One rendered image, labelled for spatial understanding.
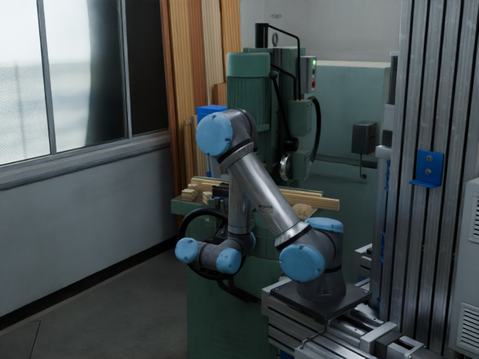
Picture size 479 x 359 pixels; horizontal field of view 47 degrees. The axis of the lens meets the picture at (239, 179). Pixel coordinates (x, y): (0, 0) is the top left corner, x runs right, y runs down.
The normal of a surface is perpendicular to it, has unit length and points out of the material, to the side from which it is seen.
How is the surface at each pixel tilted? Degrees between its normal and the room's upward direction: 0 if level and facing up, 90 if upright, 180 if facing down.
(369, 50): 90
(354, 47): 90
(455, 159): 90
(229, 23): 87
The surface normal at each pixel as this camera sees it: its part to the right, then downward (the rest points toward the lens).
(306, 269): -0.38, 0.34
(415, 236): -0.75, 0.18
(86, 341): 0.00, -0.97
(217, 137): -0.52, 0.12
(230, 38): 0.84, 0.08
